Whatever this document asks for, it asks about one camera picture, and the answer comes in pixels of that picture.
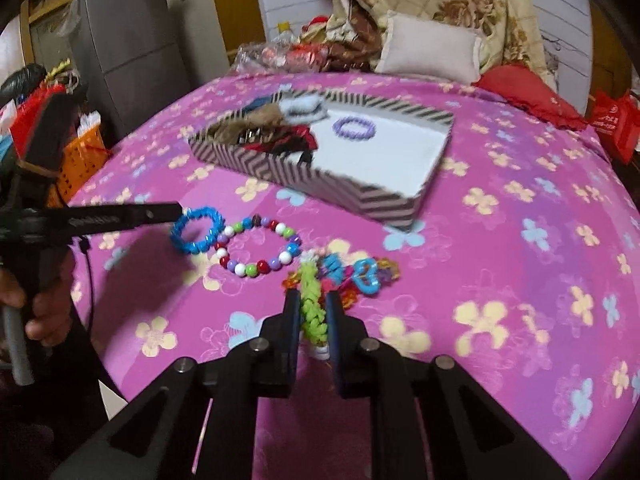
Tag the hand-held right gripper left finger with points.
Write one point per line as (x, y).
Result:
(295, 320)

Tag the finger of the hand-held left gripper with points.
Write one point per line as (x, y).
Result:
(125, 217)

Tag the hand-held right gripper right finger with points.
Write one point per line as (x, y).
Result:
(332, 330)

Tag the brown scrunchie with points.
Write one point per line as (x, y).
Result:
(230, 135)

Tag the striped cardboard box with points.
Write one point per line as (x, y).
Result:
(310, 180)

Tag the beige scrunchie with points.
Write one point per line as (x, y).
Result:
(262, 119)

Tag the red scrunchie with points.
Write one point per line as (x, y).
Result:
(285, 140)

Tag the white fluffy scrunchie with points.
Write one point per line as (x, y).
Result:
(300, 107)

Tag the person's left hand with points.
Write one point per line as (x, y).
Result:
(50, 315)

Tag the orange plastic basket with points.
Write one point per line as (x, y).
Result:
(82, 160)

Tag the red paper bag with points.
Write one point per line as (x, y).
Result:
(27, 110)

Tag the black rounded object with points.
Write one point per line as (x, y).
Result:
(20, 82)

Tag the grey refrigerator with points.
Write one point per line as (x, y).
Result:
(135, 50)

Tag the pink floral bedsheet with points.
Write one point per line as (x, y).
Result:
(500, 260)

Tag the clear plastic bag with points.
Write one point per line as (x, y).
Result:
(270, 57)

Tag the yellow capped plastic bottle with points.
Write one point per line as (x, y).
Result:
(284, 27)

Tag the white pillow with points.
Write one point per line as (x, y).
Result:
(430, 50)

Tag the red pillow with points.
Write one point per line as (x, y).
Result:
(530, 92)

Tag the red plastic bag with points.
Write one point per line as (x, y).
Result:
(617, 120)

